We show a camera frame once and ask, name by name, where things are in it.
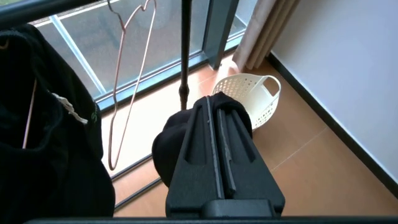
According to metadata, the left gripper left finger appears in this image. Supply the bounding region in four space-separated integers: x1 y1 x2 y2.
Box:
165 96 224 218

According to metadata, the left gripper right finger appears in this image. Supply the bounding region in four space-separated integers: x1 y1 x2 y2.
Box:
216 108 285 217

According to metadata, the heap of clothes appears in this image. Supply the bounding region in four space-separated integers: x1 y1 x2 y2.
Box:
151 91 253 187

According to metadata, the black garment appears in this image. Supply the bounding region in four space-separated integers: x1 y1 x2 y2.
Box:
0 24 116 218

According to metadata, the white laundry basket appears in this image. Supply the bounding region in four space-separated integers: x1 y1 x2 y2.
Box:
211 73 282 131

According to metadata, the black clothes rack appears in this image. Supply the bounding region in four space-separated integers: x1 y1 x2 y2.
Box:
0 0 193 211

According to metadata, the window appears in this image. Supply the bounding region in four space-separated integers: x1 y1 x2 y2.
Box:
30 0 259 113

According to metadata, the beige curtain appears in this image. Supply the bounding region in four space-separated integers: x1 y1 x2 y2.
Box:
232 0 301 72

